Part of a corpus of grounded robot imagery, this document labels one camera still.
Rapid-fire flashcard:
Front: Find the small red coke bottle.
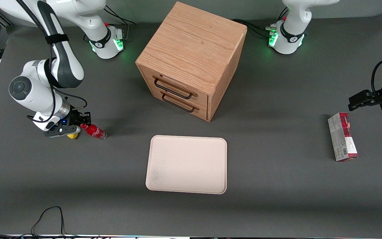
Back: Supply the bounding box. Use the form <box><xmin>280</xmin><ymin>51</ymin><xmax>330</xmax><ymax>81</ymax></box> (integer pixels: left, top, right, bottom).
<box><xmin>80</xmin><ymin>123</ymin><xmax>107</xmax><ymax>140</ymax></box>

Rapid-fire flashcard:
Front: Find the beige rectangular tray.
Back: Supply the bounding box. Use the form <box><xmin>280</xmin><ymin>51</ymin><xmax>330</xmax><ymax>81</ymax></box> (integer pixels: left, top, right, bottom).
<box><xmin>145</xmin><ymin>135</ymin><xmax>227</xmax><ymax>195</ymax></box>

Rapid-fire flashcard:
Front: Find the red and white carton box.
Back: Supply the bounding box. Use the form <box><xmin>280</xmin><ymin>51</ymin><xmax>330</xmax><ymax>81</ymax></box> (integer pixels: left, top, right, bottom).
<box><xmin>328</xmin><ymin>112</ymin><xmax>359</xmax><ymax>162</ymax></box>

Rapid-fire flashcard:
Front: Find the wooden two-drawer cabinet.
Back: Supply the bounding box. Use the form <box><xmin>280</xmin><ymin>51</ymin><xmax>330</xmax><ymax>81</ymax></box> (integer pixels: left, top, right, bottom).
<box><xmin>135</xmin><ymin>1</ymin><xmax>248</xmax><ymax>122</ymax></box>

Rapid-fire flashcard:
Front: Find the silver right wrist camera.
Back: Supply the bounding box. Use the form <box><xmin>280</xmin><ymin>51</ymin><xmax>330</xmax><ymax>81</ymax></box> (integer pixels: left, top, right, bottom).
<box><xmin>44</xmin><ymin>125</ymin><xmax>80</xmax><ymax>138</ymax></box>

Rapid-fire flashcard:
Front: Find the black cable along right arm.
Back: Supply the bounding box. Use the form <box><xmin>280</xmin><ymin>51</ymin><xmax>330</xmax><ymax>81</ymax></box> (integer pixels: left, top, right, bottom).
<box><xmin>15</xmin><ymin>0</ymin><xmax>89</xmax><ymax>124</ymax></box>

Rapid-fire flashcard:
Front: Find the black looped table-edge cable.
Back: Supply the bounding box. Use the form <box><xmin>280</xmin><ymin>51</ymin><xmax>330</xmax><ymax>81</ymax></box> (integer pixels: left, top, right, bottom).
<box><xmin>30</xmin><ymin>206</ymin><xmax>69</xmax><ymax>237</ymax></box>

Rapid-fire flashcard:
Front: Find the black upper drawer handle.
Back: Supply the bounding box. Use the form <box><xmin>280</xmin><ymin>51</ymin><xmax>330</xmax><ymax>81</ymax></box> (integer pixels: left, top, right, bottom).
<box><xmin>154</xmin><ymin>77</ymin><xmax>194</xmax><ymax>100</ymax></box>

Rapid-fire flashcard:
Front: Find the black drawer handle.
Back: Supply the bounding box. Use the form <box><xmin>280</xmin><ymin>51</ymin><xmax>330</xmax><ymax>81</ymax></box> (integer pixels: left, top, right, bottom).
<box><xmin>161</xmin><ymin>93</ymin><xmax>196</xmax><ymax>113</ymax></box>
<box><xmin>154</xmin><ymin>77</ymin><xmax>194</xmax><ymax>100</ymax></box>

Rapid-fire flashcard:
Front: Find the black lower drawer handle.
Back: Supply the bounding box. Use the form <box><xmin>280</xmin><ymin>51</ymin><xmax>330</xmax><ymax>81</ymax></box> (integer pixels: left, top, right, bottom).
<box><xmin>161</xmin><ymin>93</ymin><xmax>196</xmax><ymax>113</ymax></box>

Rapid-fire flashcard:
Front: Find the black right arm base cable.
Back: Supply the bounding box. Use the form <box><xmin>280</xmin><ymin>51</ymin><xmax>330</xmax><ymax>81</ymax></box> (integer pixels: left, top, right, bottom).
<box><xmin>104</xmin><ymin>5</ymin><xmax>136</xmax><ymax>43</ymax></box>

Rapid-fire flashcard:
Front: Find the black arm base cable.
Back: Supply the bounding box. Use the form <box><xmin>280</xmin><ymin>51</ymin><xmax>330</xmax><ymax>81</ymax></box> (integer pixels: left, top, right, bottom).
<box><xmin>232</xmin><ymin>19</ymin><xmax>274</xmax><ymax>39</ymax></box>
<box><xmin>104</xmin><ymin>5</ymin><xmax>136</xmax><ymax>43</ymax></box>

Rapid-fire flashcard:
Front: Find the black left arm base cable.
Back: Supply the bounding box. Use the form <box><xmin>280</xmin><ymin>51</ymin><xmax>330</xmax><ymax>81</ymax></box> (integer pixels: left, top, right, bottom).
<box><xmin>232</xmin><ymin>19</ymin><xmax>274</xmax><ymax>39</ymax></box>

